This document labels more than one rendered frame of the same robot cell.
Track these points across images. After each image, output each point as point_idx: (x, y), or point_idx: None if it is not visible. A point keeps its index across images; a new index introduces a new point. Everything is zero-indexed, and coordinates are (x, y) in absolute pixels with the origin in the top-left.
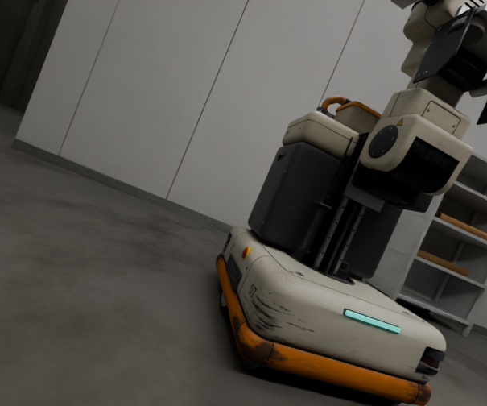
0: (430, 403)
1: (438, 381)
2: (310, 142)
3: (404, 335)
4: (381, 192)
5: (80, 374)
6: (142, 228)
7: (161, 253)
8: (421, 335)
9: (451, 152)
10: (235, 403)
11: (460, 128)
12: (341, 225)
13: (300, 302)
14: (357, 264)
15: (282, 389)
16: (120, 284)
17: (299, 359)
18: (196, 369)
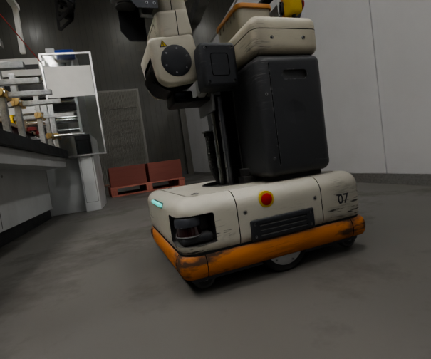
0: (253, 318)
1: (411, 356)
2: None
3: (163, 209)
4: (174, 108)
5: (132, 239)
6: None
7: None
8: (167, 206)
9: (147, 58)
10: (140, 253)
11: (155, 28)
12: (221, 137)
13: (149, 201)
14: (253, 164)
15: (162, 257)
16: None
17: (154, 235)
18: (153, 245)
